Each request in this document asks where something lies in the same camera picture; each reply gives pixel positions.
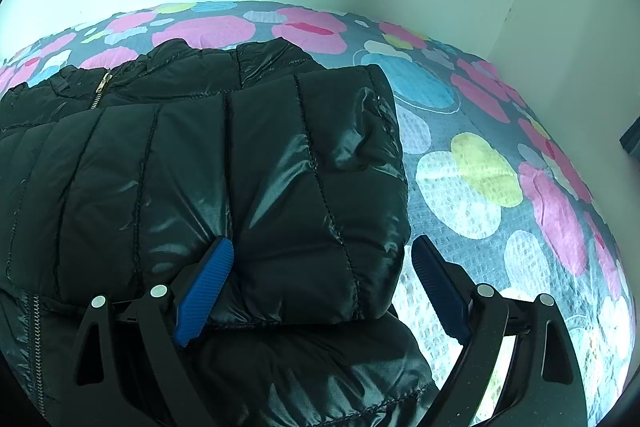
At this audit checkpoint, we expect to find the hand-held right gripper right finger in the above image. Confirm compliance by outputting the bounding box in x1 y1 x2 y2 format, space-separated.
411 236 589 427

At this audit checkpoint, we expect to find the black puffer jacket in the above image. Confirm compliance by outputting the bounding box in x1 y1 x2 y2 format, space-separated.
0 38 440 427

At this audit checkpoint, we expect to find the dark wall fixture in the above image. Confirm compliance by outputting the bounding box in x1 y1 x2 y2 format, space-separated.
620 116 640 154

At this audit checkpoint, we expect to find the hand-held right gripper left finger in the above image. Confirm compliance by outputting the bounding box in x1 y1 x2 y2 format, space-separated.
72 236 236 427

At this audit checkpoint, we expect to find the floral quilted blanket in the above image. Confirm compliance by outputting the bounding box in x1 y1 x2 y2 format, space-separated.
0 1 632 418

